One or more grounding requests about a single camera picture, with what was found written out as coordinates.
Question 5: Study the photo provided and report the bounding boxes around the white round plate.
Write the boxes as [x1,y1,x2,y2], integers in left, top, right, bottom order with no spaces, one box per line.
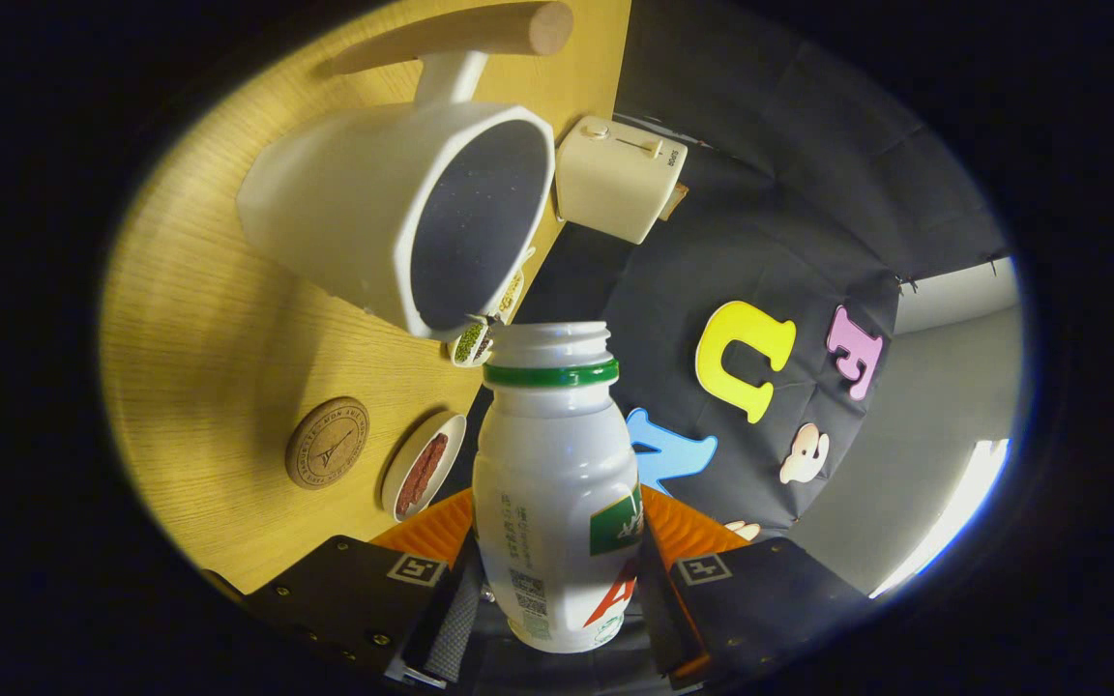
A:
[381,412,468,524]

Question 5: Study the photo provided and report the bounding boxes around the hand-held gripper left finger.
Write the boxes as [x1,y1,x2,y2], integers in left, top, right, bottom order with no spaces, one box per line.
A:
[204,488,485,689]

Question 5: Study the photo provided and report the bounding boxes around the round cork coaster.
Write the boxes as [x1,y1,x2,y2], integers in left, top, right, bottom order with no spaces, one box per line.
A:
[285,396,371,491]

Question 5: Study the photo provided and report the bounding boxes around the wooden table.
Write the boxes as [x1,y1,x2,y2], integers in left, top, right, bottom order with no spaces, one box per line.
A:
[98,0,633,595]

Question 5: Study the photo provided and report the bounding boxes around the red-brown meat slice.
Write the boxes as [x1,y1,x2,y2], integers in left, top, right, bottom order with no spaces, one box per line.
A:
[395,432,449,518]

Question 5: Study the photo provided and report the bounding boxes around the white cup wooden handle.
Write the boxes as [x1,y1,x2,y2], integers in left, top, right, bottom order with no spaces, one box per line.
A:
[236,2,575,341]

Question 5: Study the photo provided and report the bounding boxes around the black backdrop cloth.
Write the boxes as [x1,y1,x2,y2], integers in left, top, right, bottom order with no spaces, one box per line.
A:
[441,0,1012,542]

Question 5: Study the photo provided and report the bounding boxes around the white divided condiment dish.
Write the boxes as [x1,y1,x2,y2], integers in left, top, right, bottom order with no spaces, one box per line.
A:
[449,246,536,368]

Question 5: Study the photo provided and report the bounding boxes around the white juice bottle green label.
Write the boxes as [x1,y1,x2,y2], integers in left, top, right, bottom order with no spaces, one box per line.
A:
[472,322,643,654]

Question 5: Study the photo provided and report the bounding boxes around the cream toaster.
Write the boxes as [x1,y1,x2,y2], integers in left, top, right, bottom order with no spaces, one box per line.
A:
[555,116,689,246]

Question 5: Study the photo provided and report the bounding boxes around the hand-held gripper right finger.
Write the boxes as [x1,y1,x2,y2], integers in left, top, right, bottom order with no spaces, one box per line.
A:
[636,485,872,689]

